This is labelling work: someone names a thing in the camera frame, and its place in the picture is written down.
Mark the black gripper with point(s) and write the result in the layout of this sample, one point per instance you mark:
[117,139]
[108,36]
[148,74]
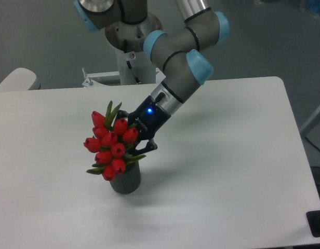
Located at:
[148,117]

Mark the red tulip bouquet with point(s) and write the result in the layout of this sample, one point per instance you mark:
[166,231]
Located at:
[112,143]

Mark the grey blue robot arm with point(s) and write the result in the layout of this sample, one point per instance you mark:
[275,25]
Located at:
[177,56]

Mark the dark grey ribbed vase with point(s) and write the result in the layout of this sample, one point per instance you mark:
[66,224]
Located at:
[129,181]

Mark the white chair armrest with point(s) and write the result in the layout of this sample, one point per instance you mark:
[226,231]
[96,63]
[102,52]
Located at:
[20,79]

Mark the white furniture leg right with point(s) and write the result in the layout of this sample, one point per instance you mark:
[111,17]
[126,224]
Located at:
[310,123]

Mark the black device at table edge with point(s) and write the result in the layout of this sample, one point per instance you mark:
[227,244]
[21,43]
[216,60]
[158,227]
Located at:
[313,218]

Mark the blue object top right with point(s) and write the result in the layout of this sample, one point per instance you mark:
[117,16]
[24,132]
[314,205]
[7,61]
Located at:
[312,7]

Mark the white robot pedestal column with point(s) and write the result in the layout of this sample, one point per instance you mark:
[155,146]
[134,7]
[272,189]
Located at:
[134,66]

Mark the white metal base frame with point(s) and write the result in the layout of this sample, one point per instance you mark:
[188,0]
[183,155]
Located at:
[97,77]

